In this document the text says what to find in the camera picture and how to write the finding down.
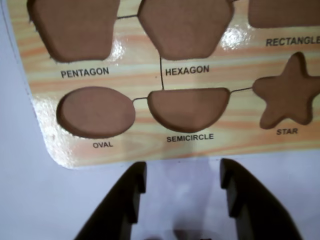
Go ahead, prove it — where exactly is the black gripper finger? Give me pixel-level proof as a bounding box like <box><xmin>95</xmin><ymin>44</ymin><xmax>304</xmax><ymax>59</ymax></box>
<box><xmin>73</xmin><ymin>160</ymin><xmax>148</xmax><ymax>240</ymax></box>
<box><xmin>218</xmin><ymin>157</ymin><xmax>306</xmax><ymax>240</ymax></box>

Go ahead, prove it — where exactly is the wooden shape puzzle board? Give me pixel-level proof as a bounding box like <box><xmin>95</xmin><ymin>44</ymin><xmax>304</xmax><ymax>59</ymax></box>
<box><xmin>0</xmin><ymin>0</ymin><xmax>320</xmax><ymax>170</ymax></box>

